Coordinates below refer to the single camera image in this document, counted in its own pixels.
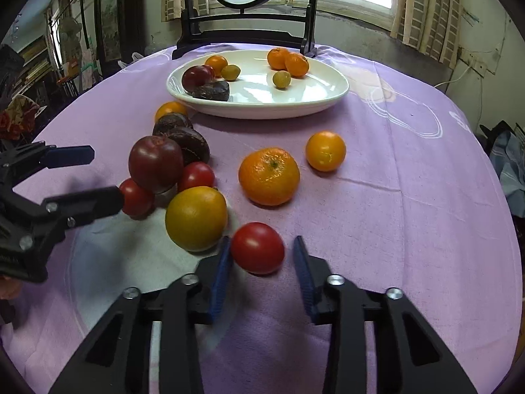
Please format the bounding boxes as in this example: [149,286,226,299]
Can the small orange right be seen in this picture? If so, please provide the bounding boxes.
[305,131,346,173]

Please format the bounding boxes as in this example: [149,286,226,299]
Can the mandarin orange with stem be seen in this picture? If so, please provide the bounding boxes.
[238,148,300,207]

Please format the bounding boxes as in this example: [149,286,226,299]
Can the small yellow fruit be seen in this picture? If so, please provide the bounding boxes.
[272,70,291,90]

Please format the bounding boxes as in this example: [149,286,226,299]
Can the dark wooden cabinet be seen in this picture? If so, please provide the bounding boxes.
[94,0,145,78]

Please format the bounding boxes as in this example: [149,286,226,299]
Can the round painted screen stand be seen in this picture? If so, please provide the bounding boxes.
[172,0,318,60]

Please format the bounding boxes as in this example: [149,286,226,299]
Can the small yellow-green fruit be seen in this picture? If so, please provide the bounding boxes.
[221,64,241,81]

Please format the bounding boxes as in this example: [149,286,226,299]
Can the large dark red apple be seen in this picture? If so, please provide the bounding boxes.
[128,135,183,194]

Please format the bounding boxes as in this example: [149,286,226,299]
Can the large orange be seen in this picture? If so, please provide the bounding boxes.
[155,101,188,122]

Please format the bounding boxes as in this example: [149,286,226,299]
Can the white oval plate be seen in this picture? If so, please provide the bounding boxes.
[165,50,350,120]

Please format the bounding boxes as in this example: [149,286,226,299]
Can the small orange on plate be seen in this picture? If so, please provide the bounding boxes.
[267,47,290,70]

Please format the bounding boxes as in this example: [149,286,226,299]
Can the right striped curtain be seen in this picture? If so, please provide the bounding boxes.
[391,0,462,69]

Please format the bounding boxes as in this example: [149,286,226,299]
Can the person's left hand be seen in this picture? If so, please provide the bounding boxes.
[0,275,23,301]

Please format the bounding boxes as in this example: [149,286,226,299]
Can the yellow orange fruit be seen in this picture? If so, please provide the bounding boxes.
[165,186,229,252]

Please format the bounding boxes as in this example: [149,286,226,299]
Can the dark red plum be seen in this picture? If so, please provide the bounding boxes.
[181,65,215,94]

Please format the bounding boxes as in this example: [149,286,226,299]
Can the purple tablecloth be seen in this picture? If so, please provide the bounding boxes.
[1,45,522,393]

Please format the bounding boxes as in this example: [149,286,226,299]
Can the small orange behind pile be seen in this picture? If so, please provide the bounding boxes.
[205,54,228,77]

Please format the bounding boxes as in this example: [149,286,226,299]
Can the blue clothes pile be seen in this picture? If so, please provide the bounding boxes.
[490,131,524,218]

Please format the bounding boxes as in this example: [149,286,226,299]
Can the red tomato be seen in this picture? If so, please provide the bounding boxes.
[230,222,285,275]
[177,162,215,192]
[119,178,155,218]

